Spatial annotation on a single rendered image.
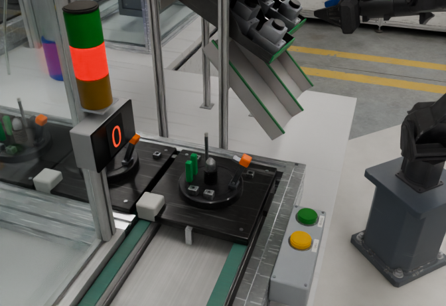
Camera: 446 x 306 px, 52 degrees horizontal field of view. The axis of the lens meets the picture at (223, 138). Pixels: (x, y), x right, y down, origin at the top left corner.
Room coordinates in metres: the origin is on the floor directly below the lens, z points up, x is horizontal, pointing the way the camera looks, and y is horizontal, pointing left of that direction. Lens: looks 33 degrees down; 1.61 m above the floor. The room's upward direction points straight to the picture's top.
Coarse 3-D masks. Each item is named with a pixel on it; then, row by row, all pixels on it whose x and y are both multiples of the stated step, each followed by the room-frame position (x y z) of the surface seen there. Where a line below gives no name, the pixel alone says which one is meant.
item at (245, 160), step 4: (236, 156) 0.77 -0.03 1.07; (244, 156) 0.75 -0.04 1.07; (248, 156) 0.76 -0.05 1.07; (232, 160) 0.76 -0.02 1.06; (236, 160) 0.75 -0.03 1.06; (240, 160) 0.75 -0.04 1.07; (244, 160) 0.74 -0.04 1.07; (248, 160) 0.75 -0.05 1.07; (240, 164) 0.75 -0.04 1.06; (244, 164) 0.74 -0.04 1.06; (248, 164) 0.74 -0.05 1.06; (240, 168) 0.75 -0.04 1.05; (244, 168) 0.75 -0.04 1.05; (236, 172) 0.75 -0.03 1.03; (240, 172) 0.75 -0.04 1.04; (236, 176) 0.75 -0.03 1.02; (232, 180) 0.75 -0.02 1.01; (236, 180) 0.75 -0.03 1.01
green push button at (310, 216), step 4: (304, 208) 0.71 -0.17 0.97; (308, 208) 0.71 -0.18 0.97; (300, 212) 0.70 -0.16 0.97; (304, 212) 0.70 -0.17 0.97; (308, 212) 0.70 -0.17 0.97; (312, 212) 0.70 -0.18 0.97; (316, 212) 0.70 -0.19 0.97; (300, 216) 0.69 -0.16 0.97; (304, 216) 0.69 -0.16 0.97; (308, 216) 0.69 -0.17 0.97; (312, 216) 0.69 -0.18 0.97; (316, 216) 0.69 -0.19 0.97; (300, 220) 0.68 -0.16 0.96; (304, 220) 0.68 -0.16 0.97; (308, 220) 0.68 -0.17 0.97; (312, 220) 0.68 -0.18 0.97; (316, 220) 0.68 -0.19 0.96
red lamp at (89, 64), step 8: (72, 48) 0.62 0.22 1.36; (88, 48) 0.62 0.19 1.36; (96, 48) 0.62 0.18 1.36; (104, 48) 0.64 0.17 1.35; (72, 56) 0.62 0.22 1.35; (80, 56) 0.61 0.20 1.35; (88, 56) 0.61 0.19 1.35; (96, 56) 0.62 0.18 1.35; (104, 56) 0.63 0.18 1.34; (80, 64) 0.61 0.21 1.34; (88, 64) 0.61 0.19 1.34; (96, 64) 0.62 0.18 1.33; (104, 64) 0.63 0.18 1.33; (80, 72) 0.61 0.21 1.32; (88, 72) 0.61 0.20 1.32; (96, 72) 0.62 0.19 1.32; (104, 72) 0.63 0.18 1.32; (88, 80) 0.61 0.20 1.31
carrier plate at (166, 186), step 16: (176, 160) 0.88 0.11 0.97; (224, 160) 0.88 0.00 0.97; (176, 176) 0.82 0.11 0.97; (256, 176) 0.82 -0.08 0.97; (272, 176) 0.82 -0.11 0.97; (160, 192) 0.76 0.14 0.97; (176, 192) 0.76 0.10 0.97; (256, 192) 0.76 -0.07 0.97; (176, 208) 0.71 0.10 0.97; (192, 208) 0.71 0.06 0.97; (224, 208) 0.71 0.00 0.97; (240, 208) 0.71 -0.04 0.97; (256, 208) 0.71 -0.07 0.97; (176, 224) 0.67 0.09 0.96; (192, 224) 0.66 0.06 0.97; (208, 224) 0.66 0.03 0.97; (224, 224) 0.66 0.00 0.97; (240, 224) 0.66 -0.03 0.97; (240, 240) 0.63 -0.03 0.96
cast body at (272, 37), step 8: (264, 24) 0.98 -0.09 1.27; (272, 24) 0.99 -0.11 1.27; (280, 24) 0.98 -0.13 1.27; (256, 32) 1.01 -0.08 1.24; (264, 32) 0.98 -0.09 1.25; (272, 32) 0.97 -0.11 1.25; (280, 32) 0.97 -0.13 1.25; (256, 40) 0.99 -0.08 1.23; (264, 40) 0.98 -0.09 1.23; (272, 40) 0.97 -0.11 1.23; (280, 40) 1.00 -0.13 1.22; (264, 48) 0.98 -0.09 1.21; (272, 48) 0.97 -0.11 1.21; (280, 48) 0.98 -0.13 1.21
